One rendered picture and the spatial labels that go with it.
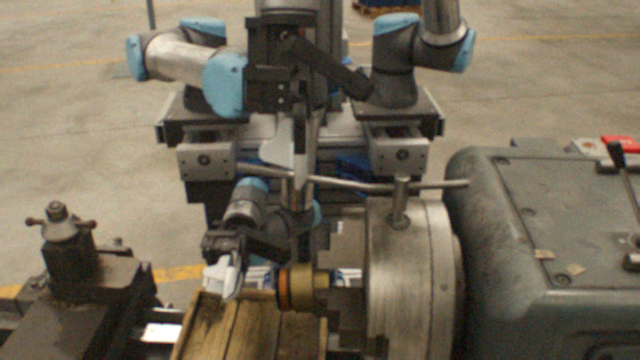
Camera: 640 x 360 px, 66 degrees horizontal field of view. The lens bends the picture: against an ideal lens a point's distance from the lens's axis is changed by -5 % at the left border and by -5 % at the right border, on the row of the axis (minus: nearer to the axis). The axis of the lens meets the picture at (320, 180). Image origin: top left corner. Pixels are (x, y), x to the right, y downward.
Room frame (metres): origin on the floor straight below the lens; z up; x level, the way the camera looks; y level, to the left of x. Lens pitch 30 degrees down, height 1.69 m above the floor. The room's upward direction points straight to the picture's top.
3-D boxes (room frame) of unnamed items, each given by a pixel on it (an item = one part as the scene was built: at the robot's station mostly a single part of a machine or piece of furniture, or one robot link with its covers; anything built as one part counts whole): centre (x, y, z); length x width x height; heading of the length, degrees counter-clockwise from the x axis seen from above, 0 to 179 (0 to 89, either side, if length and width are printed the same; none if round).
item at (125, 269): (0.78, 0.47, 0.99); 0.20 x 0.10 x 0.05; 87
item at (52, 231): (0.78, 0.50, 1.13); 0.08 x 0.08 x 0.03
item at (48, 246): (0.78, 0.49, 1.07); 0.07 x 0.07 x 0.10; 87
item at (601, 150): (0.87, -0.56, 1.23); 0.13 x 0.08 x 0.05; 87
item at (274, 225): (0.96, 0.14, 0.98); 0.11 x 0.08 x 0.11; 130
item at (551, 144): (0.87, -0.42, 1.24); 0.09 x 0.08 x 0.03; 87
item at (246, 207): (0.87, 0.16, 1.08); 0.08 x 0.05 x 0.08; 87
